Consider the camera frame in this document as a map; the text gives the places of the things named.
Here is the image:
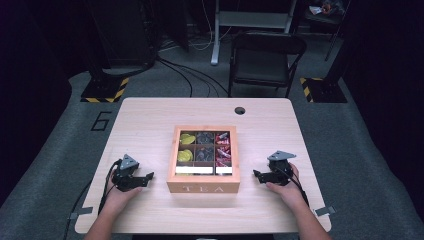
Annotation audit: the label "black floor cables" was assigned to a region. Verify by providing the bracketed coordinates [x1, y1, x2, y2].
[156, 56, 229, 98]

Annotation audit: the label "white metal desk frame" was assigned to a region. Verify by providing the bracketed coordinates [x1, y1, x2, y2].
[210, 0, 298, 66]

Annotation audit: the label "black yellow striped base plate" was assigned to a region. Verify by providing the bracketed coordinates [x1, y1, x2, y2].
[299, 77, 348, 104]
[80, 77, 130, 104]

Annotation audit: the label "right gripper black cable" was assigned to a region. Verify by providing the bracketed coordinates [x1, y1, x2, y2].
[283, 166, 310, 206]

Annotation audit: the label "black folding chair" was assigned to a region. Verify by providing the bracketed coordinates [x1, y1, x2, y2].
[227, 31, 308, 98]

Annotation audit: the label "person's right hand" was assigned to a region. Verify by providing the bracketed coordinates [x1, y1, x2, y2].
[265, 162, 306, 209]

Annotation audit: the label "grey tape strip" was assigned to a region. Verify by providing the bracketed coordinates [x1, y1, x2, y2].
[314, 205, 337, 217]
[69, 206, 94, 220]

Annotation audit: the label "person's left hand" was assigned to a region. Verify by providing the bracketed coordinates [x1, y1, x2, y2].
[105, 173, 144, 216]

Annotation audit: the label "wooden tea box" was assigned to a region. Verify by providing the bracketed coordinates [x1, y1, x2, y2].
[166, 124, 242, 194]

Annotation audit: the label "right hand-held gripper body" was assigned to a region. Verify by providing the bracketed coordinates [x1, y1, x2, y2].
[267, 150, 297, 187]

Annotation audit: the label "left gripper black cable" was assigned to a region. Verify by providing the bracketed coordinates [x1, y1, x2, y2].
[97, 159, 123, 215]

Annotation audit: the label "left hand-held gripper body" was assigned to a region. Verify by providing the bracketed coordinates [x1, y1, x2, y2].
[111, 153, 143, 193]

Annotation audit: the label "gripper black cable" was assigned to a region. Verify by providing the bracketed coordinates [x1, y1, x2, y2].
[97, 159, 123, 215]
[283, 166, 310, 206]

